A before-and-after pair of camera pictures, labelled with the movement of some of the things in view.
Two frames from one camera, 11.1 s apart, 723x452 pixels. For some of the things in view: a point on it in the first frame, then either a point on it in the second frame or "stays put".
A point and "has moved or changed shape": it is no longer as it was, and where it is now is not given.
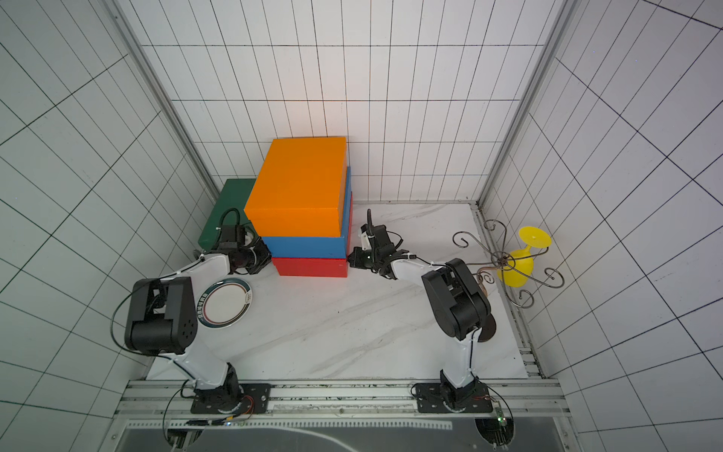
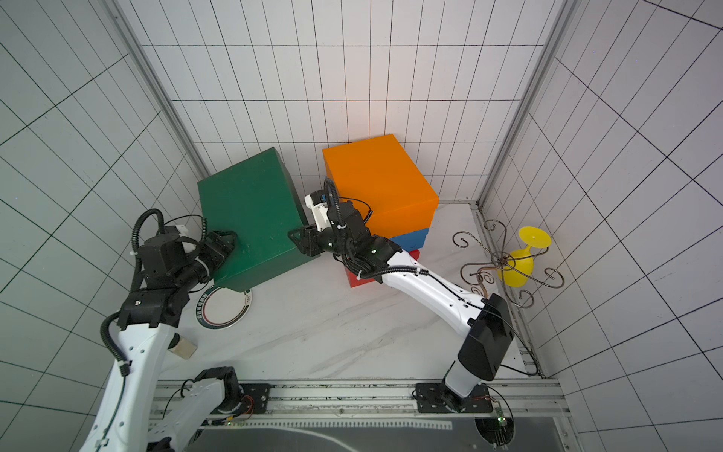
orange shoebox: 301,188 to 382,182
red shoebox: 306,266 to 355,282
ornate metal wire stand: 503,262 stays put
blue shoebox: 315,247 to 411,241
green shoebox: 229,210 has moved or changed shape
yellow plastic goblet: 519,267 stays put
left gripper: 265,258 to 223,242
